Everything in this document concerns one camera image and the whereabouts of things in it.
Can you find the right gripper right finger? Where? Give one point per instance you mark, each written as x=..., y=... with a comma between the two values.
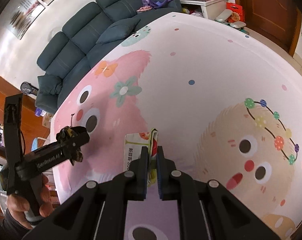
x=167, y=184

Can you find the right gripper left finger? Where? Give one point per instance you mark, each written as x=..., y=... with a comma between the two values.
x=139, y=182

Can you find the black gold snack wrapper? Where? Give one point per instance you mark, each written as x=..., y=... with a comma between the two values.
x=65, y=137

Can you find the person left hand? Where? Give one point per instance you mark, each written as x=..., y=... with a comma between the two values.
x=17, y=206

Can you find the blue round stool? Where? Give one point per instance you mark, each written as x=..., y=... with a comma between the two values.
x=39, y=142

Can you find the wooden cabinet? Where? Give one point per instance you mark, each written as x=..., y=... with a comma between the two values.
x=17, y=109

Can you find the cardboard box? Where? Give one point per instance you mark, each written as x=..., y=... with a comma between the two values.
x=46, y=121

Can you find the black standing fan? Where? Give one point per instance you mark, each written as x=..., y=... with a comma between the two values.
x=28, y=89

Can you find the cartoon printed tablecloth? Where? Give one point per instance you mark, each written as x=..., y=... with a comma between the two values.
x=226, y=107

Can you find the dark teal sofa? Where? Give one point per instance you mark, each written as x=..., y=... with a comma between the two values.
x=73, y=52

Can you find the dark teal cushion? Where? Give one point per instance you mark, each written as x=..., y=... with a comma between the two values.
x=119, y=30

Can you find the teal stepper machine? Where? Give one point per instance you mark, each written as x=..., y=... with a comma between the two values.
x=232, y=19

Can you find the white side table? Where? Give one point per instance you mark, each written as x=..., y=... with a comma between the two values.
x=210, y=8

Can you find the brown wooden door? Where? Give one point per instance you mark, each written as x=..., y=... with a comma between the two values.
x=278, y=20

